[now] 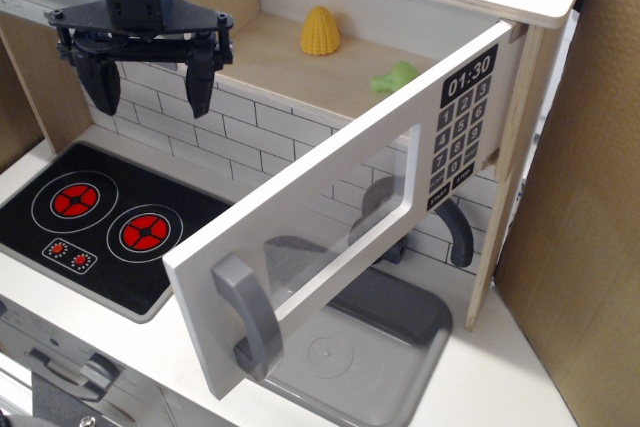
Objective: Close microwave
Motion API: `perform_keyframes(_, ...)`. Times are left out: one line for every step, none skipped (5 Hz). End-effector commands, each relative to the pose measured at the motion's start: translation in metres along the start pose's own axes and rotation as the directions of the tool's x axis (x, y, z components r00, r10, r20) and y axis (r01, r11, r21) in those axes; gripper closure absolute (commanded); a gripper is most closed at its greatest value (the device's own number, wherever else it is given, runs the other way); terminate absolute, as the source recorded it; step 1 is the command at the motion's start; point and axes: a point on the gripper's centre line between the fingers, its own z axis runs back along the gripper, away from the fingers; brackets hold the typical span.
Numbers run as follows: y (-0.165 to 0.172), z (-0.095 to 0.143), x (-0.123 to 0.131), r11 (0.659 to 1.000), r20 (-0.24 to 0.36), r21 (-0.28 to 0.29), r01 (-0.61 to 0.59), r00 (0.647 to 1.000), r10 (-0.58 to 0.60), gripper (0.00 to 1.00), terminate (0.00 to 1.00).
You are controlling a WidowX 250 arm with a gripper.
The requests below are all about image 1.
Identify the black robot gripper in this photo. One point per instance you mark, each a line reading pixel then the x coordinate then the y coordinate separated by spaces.
pixel 143 30

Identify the white toy microwave door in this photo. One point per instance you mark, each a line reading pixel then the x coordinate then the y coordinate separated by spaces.
pixel 295 250

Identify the white wooden microwave cabinet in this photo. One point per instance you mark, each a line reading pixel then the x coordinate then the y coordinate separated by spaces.
pixel 223 296

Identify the black toy stovetop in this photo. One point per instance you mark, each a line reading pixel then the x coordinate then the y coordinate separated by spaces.
pixel 101 225

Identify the yellow toy corn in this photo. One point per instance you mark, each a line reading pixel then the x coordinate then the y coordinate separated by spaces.
pixel 320 34

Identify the green toy vegetable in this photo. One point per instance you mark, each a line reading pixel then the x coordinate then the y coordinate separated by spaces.
pixel 401 74

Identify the dark grey toy faucet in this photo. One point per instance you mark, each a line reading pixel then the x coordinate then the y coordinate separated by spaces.
pixel 457 232

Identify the grey toy sink basin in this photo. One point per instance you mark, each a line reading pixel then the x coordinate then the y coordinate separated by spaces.
pixel 366 358

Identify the brown cardboard panel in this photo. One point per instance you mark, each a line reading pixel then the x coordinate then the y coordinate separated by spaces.
pixel 569 270

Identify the grey oven front handle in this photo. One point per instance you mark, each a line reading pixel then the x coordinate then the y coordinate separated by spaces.
pixel 89 382

